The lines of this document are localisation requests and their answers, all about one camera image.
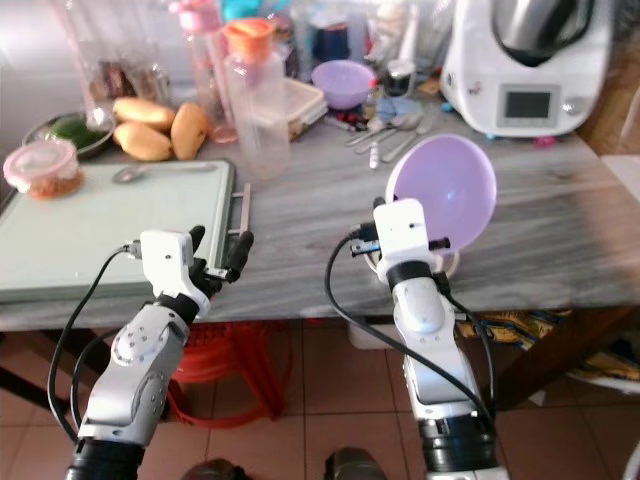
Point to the small purple plastic bowl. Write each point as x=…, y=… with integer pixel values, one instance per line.
x=343, y=84

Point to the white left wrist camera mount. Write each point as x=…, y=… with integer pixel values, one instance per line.
x=162, y=260

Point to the yellow mango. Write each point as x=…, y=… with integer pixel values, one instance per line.
x=145, y=112
x=142, y=142
x=189, y=130

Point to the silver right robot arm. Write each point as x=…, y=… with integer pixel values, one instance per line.
x=435, y=340

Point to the pink water bottle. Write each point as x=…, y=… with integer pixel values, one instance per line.
x=205, y=80

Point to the small pink clip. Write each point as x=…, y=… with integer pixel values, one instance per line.
x=544, y=141

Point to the metal spoon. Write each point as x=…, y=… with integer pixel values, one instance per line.
x=374, y=150
x=405, y=143
x=368, y=130
x=128, y=174

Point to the patterned yellow blue cloth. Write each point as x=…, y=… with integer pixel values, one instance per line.
x=540, y=335

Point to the cream plastic food box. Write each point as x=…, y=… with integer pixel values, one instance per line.
x=305, y=105

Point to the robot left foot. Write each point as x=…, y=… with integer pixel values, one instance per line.
x=212, y=470

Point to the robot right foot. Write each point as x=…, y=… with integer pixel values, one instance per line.
x=355, y=465

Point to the white plastic box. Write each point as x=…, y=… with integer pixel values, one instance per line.
x=370, y=334

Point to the dark blue cup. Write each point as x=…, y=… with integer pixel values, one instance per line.
x=330, y=42

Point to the pink lidded food container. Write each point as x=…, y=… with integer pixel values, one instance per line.
x=42, y=168

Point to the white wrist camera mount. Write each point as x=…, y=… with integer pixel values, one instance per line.
x=403, y=230
x=162, y=260

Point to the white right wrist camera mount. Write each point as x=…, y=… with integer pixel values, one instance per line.
x=403, y=230

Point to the large purple plastic bowl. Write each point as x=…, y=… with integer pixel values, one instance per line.
x=450, y=185

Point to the red plastic stool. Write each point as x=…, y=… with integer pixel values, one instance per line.
x=220, y=365

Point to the white food processor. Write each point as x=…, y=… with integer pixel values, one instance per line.
x=525, y=68

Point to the clear glass jar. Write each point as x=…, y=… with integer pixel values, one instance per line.
x=110, y=50

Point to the pale green serving tray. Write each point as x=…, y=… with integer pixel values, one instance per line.
x=80, y=235

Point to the clear bottle with orange cap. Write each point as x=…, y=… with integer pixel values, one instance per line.
x=256, y=100

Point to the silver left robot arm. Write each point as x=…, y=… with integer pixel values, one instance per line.
x=135, y=375

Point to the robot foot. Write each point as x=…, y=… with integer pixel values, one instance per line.
x=212, y=470
x=355, y=465

